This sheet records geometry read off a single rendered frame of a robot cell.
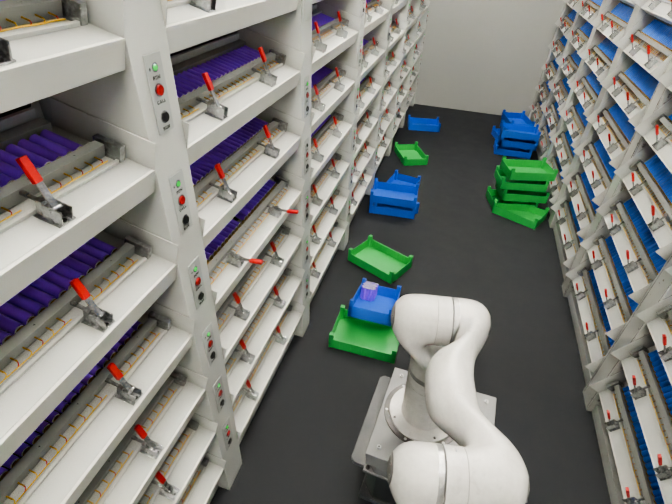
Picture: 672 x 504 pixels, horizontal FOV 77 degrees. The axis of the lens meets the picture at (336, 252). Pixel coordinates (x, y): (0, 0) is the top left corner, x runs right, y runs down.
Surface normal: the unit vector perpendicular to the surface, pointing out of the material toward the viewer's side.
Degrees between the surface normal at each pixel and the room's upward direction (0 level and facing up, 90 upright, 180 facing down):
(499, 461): 2
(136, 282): 15
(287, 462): 0
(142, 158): 90
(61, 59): 105
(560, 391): 0
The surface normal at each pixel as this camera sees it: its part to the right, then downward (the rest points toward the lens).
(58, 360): 0.29, -0.72
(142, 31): 0.96, 0.20
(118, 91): -0.29, 0.57
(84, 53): 0.91, 0.40
